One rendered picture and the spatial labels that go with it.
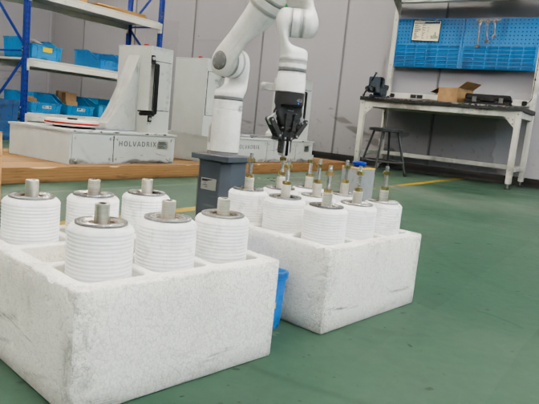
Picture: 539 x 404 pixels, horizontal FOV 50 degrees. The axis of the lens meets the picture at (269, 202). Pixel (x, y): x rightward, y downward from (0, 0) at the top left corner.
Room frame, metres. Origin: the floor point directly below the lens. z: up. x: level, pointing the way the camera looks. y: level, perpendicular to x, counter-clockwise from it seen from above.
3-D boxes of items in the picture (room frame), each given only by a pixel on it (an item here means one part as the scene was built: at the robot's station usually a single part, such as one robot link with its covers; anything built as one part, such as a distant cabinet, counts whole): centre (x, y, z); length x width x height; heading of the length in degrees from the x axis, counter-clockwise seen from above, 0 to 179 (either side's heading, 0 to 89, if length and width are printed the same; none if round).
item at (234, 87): (1.81, 0.16, 0.54); 0.09 x 0.09 x 0.17; 54
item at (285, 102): (1.47, -0.02, 0.46); 0.08 x 0.08 x 0.09
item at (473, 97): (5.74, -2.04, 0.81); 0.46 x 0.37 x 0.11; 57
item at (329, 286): (1.40, -0.11, 0.09); 0.39 x 0.39 x 0.18; 49
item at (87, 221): (0.82, 0.24, 0.25); 0.08 x 0.08 x 0.01
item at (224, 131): (1.81, 0.16, 0.39); 0.09 x 0.09 x 0.17; 57
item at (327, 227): (1.23, -0.12, 0.16); 0.10 x 0.10 x 0.18
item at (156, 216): (0.91, 0.16, 0.25); 0.08 x 0.08 x 0.01
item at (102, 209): (0.82, 0.24, 0.26); 0.02 x 0.02 x 0.03
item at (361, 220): (1.32, -0.20, 0.16); 0.10 x 0.10 x 0.18
